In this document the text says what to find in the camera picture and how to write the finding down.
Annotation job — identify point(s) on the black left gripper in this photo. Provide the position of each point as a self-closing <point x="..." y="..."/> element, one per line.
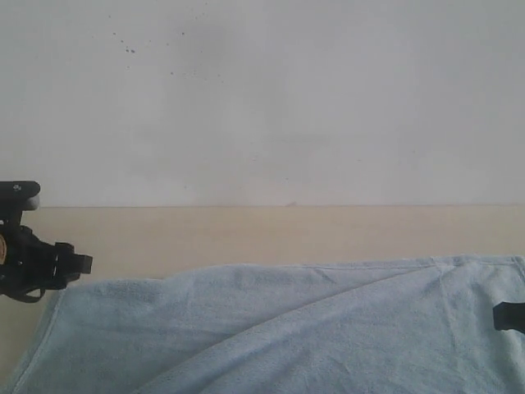
<point x="30" y="267"/>

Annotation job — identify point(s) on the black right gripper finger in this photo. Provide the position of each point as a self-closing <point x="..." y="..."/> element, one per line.
<point x="509" y="316"/>

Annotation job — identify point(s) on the light blue fleece towel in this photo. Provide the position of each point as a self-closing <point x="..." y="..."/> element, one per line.
<point x="406" y="326"/>

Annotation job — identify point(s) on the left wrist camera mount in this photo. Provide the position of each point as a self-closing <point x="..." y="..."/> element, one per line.
<point x="18" y="197"/>

